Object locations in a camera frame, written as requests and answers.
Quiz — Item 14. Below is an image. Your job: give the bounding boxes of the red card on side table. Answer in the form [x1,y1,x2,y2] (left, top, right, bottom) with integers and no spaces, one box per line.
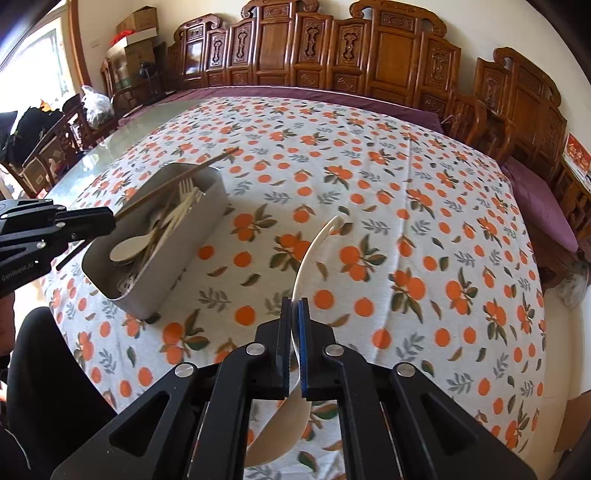
[564,132,591,177]

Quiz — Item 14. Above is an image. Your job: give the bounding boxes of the orange print tablecloth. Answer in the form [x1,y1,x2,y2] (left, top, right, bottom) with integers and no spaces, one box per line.
[42,96,546,479]

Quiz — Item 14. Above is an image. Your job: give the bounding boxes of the wooden side table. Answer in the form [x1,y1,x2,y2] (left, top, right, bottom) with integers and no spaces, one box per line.
[550,157,590,242]

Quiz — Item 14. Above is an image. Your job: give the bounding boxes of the cream plastic fork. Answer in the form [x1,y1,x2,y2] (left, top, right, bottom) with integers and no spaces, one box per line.
[137,178,204,272]

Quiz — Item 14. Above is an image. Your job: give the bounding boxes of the white long-handled spoon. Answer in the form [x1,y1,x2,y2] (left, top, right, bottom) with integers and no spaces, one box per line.
[245,215,344,468]

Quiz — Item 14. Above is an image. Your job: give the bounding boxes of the white ceramic spoon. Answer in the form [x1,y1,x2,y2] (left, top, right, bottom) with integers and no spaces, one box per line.
[109,202,189,264]

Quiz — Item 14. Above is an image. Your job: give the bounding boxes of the grey metal utensil tray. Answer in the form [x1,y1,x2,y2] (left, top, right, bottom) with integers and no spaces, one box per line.
[82,163,228,320]

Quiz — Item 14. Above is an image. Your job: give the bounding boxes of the white plastic bag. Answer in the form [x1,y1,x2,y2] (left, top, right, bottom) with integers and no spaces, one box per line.
[81,85,115,130]

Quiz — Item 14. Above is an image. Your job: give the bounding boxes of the stacked cardboard boxes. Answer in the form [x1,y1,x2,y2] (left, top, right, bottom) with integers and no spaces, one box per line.
[101,6,158,92]

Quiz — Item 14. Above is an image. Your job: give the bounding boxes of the brown wooden chopstick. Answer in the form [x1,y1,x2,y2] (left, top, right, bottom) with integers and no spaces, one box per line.
[56,147,239,271]

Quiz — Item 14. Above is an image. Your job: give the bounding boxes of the carved wooden armchair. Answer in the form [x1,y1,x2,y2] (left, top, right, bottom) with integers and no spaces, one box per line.
[442,47,567,181]

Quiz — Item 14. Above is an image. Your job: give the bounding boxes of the carved wooden sofa bench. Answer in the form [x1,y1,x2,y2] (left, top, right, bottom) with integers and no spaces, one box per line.
[167,1,461,116]

